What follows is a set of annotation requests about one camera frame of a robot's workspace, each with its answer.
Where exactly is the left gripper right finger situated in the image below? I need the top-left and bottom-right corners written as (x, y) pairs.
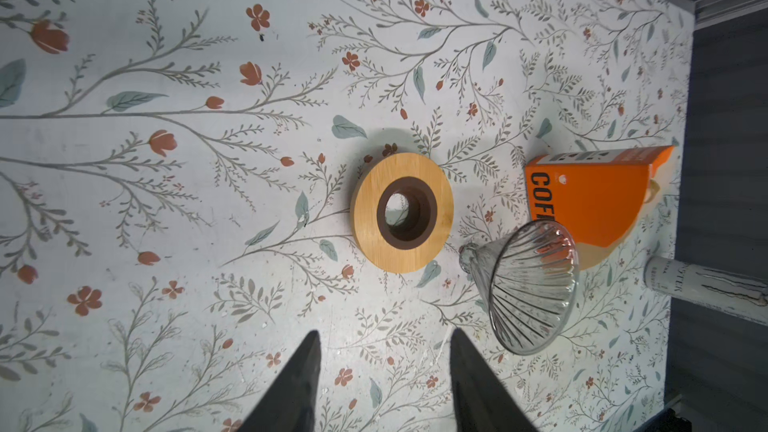
top-left (449, 329), bottom-right (536, 431)

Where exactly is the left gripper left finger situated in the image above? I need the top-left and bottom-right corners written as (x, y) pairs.
top-left (239, 330), bottom-right (322, 431)

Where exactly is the grey glass dripper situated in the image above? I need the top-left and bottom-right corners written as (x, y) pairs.
top-left (459, 220), bottom-right (579, 355)

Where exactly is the orange coffee filter box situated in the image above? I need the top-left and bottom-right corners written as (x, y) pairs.
top-left (525, 145), bottom-right (675, 270)

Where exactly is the clear plastic bottle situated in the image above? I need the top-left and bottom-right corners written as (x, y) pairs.
top-left (644, 256), bottom-right (767, 326)

